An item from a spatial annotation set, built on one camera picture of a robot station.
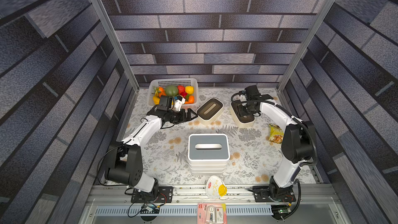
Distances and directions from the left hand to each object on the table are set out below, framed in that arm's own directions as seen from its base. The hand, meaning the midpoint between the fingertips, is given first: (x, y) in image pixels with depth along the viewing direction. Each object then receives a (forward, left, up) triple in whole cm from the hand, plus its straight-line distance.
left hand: (192, 115), depth 84 cm
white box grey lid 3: (-23, -8, +6) cm, 25 cm away
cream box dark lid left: (+12, -10, -12) cm, 19 cm away
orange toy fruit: (+22, +2, -10) cm, 24 cm away
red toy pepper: (+29, +9, -11) cm, 33 cm away
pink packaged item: (-43, -10, -14) cm, 46 cm away
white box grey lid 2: (-26, -9, +1) cm, 27 cm away
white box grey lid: (-26, -9, -5) cm, 28 cm away
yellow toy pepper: (+30, +4, -10) cm, 32 cm away
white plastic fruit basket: (+36, +22, -9) cm, 43 cm away
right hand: (+9, -31, -6) cm, 33 cm away
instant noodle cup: (-34, -12, -8) cm, 37 cm away
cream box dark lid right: (+3, -32, -11) cm, 34 cm away
